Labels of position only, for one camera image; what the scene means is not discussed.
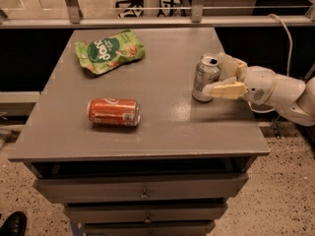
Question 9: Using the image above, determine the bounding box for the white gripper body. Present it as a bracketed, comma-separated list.
[241, 66, 277, 105]

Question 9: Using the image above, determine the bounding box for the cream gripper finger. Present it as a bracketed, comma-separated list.
[202, 77, 248, 99]
[218, 52, 248, 81]

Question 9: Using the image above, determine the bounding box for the silver green 7up can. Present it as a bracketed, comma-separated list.
[192, 53, 221, 102]

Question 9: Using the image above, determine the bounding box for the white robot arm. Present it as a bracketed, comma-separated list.
[203, 53, 315, 127]

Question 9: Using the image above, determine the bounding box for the orange soda can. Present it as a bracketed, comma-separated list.
[87, 97, 141, 127]

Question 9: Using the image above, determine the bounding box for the top grey drawer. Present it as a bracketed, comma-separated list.
[33, 173, 248, 204]

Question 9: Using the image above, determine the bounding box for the grey drawer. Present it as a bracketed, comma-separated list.
[64, 203, 227, 223]
[33, 173, 248, 204]
[83, 220, 215, 236]

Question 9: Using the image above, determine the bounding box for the grey drawer cabinet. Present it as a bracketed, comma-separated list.
[8, 27, 271, 236]

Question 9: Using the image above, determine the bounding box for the black office chair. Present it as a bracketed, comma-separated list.
[115, 0, 144, 18]

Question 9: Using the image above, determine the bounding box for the green snack bag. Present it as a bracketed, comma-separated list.
[75, 29, 146, 75]

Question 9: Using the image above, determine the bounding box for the grey metal railing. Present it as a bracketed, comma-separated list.
[0, 0, 315, 29]

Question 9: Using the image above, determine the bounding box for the middle grey drawer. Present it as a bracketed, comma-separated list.
[64, 203, 227, 223]

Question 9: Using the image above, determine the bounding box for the bottom grey drawer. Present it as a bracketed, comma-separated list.
[83, 220, 215, 236]

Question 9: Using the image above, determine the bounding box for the black leather shoe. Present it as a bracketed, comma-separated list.
[0, 211, 27, 236]

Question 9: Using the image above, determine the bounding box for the white cable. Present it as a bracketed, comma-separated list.
[248, 13, 293, 114]

